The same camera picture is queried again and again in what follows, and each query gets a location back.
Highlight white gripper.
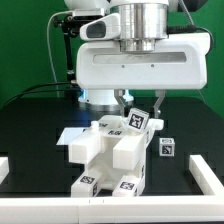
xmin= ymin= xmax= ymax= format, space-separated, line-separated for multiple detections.
xmin=76 ymin=33 xmax=210 ymax=118

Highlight white chair back frame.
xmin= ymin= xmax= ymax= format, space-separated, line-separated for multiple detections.
xmin=68 ymin=114 xmax=165 ymax=170

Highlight white chair seat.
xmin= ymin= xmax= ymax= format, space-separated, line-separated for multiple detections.
xmin=86 ymin=131 xmax=148 ymax=188

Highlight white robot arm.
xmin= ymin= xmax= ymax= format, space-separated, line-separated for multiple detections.
xmin=64 ymin=0 xmax=214 ymax=116

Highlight white tag sheet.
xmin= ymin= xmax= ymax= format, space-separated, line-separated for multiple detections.
xmin=57 ymin=127 xmax=85 ymax=145

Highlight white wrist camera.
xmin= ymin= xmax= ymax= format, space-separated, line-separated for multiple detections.
xmin=80 ymin=13 xmax=121 ymax=41

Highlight black cables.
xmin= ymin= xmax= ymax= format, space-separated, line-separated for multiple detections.
xmin=1 ymin=79 xmax=81 ymax=109

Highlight black camera stand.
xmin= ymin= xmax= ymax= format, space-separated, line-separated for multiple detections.
xmin=53 ymin=14 xmax=109 ymax=101

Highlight grey camera on stand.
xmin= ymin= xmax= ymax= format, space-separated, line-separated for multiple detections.
xmin=72 ymin=8 xmax=105 ymax=20

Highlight white camera cable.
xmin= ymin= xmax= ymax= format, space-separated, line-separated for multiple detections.
xmin=46 ymin=10 xmax=74 ymax=98

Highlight white U-shaped fixture wall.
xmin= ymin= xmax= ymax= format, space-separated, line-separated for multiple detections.
xmin=0 ymin=155 xmax=224 ymax=224

